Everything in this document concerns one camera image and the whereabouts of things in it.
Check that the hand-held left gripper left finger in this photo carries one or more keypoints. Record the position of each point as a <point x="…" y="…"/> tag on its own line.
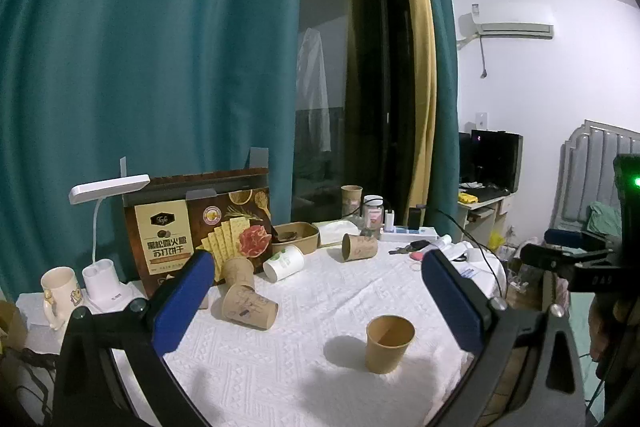
<point x="182" y="302"/>

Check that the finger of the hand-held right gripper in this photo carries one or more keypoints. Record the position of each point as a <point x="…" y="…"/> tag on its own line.
<point x="555" y="259"/>
<point x="570" y="237"/>

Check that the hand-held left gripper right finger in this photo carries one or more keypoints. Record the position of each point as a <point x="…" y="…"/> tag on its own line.
<point x="452" y="302"/>

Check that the scribbled brown paper cup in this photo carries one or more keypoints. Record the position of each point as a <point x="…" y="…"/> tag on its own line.
<point x="250" y="307"/>

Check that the plain brown paper cup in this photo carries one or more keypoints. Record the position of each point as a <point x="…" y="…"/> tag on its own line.
<point x="389" y="344"/>

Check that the white paper cup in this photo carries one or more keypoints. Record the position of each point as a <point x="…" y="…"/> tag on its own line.
<point x="284" y="263"/>

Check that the person's right hand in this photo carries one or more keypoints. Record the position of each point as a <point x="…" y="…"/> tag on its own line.
<point x="600" y="322"/>

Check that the green cloth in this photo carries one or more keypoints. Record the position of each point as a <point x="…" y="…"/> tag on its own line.
<point x="602" y="217"/>

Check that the grey padded headboard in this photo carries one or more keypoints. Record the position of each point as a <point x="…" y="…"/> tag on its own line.
<point x="590" y="167"/>

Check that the white tube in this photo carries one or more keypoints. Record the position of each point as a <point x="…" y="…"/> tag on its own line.
<point x="450" y="241"/>

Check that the bunch of keys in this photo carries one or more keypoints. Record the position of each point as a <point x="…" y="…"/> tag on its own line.
<point x="407" y="249"/>

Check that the brown cracker box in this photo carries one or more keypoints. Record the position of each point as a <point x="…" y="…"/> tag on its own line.
<point x="200" y="227"/>

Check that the white power strip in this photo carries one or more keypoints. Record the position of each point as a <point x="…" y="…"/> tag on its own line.
<point x="407" y="233"/>

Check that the white desk lamp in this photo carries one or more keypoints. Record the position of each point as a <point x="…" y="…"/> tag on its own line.
<point x="102" y="279"/>

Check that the light wooden computer desk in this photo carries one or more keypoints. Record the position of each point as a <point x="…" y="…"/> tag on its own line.
<point x="485" y="212"/>

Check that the black power adapter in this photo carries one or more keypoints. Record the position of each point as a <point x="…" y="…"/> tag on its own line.
<point x="416" y="217"/>

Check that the black keyboard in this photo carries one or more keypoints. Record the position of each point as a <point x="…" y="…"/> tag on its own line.
<point x="482" y="193"/>

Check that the white charger plug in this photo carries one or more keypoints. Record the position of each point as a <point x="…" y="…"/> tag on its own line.
<point x="389" y="219"/>

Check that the black computer monitor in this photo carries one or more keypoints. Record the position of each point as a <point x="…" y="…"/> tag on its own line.
<point x="497" y="159"/>

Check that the clear jar with pink label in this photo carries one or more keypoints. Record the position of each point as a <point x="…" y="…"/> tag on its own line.
<point x="372" y="213"/>

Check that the white cartoon mug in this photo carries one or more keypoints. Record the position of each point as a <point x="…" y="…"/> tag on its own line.
<point x="59" y="294"/>

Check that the brown paper bowl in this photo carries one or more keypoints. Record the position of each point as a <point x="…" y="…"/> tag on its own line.
<point x="296" y="238"/>

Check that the white tissue pack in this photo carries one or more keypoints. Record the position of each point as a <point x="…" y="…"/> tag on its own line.
<point x="337" y="232"/>

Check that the white textured tablecloth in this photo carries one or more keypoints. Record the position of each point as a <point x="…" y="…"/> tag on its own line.
<point x="300" y="382"/>

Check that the narrow teal curtain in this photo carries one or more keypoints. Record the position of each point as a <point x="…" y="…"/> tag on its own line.
<point x="445" y="107"/>

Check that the white air conditioner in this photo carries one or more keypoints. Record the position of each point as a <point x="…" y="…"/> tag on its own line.
<point x="515" y="24"/>

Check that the yellow curtain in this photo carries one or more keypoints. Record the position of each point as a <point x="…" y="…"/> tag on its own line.
<point x="420" y="82"/>

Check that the dark glass sliding door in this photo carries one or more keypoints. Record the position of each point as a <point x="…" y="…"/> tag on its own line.
<point x="360" y="82"/>

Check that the large teal curtain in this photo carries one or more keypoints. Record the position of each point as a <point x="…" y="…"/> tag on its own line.
<point x="150" y="57"/>

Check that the white wall socket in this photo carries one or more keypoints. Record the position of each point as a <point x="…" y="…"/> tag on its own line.
<point x="481" y="119"/>

